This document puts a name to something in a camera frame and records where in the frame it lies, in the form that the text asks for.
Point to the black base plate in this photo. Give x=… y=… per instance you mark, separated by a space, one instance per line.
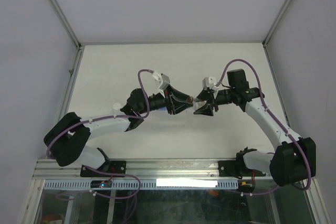
x=114 y=168
x=233 y=168

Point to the left aluminium frame post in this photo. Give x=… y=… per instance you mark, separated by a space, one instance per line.
x=65 y=23

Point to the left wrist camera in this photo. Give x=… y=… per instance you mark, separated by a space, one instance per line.
x=162 y=81

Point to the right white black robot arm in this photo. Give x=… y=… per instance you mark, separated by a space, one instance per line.
x=294 y=157

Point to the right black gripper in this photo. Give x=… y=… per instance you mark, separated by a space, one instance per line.
x=207 y=109

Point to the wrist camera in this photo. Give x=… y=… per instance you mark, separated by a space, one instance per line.
x=162 y=81
x=210 y=83

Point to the aluminium mounting rail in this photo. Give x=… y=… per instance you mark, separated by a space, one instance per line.
x=141 y=168

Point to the white slotted cable duct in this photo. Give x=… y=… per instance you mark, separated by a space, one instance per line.
x=145 y=184

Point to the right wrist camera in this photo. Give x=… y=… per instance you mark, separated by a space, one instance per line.
x=210 y=83

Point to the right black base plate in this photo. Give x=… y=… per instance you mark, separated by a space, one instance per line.
x=233 y=168

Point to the white capped pill bottle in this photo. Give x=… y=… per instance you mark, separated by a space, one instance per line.
x=116 y=106

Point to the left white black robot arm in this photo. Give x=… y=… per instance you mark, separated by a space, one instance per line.
x=67 y=141

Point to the clear bottle with orange pills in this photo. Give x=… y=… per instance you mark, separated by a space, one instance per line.
x=194 y=103

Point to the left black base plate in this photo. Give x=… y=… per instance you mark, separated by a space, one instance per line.
x=114 y=168

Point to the aluminium frame post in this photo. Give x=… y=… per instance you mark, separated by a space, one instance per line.
x=65 y=23
x=276 y=22

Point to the right aluminium frame post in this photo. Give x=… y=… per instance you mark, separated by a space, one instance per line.
x=276 y=22

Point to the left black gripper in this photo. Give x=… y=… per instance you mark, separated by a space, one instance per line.
x=172 y=104

